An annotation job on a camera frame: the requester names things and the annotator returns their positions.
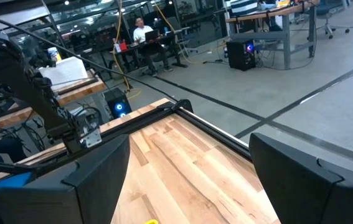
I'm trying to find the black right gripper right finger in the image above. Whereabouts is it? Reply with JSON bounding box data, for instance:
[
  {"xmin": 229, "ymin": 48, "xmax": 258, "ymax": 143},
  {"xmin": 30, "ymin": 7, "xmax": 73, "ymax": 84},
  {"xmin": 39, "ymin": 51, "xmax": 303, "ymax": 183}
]
[{"xmin": 248, "ymin": 133, "xmax": 353, "ymax": 224}]

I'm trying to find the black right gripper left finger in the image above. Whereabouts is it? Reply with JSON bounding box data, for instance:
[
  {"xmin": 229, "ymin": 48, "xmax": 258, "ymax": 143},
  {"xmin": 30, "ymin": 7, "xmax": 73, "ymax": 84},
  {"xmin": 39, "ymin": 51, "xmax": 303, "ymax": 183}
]
[{"xmin": 0, "ymin": 134, "xmax": 131, "ymax": 224}]

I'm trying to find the computer tower with blue fan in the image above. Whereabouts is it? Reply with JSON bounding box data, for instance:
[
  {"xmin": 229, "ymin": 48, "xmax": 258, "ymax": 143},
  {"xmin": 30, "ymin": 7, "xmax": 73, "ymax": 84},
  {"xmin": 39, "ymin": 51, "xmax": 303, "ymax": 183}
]
[
  {"xmin": 103, "ymin": 88, "xmax": 133, "ymax": 120},
  {"xmin": 225, "ymin": 38, "xmax": 257, "ymax": 72}
]

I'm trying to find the wooden top side table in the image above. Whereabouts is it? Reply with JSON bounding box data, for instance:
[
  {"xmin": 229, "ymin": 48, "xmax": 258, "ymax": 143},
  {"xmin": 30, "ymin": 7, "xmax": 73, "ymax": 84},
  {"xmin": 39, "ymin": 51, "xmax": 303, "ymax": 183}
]
[{"xmin": 0, "ymin": 68, "xmax": 107, "ymax": 129}]

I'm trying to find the white box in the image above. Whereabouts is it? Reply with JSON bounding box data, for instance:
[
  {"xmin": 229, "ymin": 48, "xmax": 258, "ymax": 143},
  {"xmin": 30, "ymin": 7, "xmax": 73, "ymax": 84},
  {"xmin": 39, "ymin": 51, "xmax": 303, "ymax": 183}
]
[{"xmin": 38, "ymin": 55, "xmax": 90, "ymax": 91}]

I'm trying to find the white and yellow container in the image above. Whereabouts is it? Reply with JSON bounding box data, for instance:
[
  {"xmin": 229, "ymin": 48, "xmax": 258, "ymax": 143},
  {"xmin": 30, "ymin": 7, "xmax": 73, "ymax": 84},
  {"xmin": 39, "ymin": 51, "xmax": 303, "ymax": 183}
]
[{"xmin": 47, "ymin": 46, "xmax": 62, "ymax": 63}]

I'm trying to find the wooden top desk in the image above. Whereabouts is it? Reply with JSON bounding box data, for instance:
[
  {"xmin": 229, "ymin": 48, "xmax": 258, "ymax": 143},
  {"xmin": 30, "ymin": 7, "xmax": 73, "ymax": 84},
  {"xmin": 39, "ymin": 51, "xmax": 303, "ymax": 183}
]
[{"xmin": 225, "ymin": 0, "xmax": 321, "ymax": 70}]

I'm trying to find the person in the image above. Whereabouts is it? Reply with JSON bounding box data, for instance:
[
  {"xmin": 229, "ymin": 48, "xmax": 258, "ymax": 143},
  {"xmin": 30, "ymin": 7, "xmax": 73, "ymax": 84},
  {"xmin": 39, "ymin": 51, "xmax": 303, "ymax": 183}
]
[{"xmin": 131, "ymin": 16, "xmax": 174, "ymax": 78}]

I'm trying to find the black laptop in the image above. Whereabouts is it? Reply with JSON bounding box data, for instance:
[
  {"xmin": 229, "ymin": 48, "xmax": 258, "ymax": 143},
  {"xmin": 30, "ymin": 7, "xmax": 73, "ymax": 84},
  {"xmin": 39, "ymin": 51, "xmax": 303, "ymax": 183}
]
[{"xmin": 144, "ymin": 29, "xmax": 161, "ymax": 42}]

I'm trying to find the office chair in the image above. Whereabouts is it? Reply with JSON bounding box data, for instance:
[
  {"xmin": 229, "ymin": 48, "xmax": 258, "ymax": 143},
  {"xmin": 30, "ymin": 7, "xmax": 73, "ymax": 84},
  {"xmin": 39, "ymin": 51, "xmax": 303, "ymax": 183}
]
[{"xmin": 315, "ymin": 0, "xmax": 351, "ymax": 40}]

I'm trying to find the black office desk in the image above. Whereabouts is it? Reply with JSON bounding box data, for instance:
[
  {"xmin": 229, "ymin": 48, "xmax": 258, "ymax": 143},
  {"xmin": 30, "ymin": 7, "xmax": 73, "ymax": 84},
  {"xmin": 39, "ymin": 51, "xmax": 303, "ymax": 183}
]
[{"xmin": 109, "ymin": 29, "xmax": 190, "ymax": 71}]

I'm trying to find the long black left arm cable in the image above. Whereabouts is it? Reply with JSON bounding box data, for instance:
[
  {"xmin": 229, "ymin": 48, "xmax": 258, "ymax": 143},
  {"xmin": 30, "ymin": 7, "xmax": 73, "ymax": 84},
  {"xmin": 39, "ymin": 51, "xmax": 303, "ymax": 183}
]
[{"xmin": 0, "ymin": 12, "xmax": 179, "ymax": 103}]

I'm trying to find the hanging orange cable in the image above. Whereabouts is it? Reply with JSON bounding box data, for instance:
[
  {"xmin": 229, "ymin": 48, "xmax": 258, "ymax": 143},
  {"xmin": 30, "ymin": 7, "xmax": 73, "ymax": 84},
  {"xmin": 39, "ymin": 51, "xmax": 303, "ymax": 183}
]
[{"xmin": 112, "ymin": 0, "xmax": 143, "ymax": 101}]

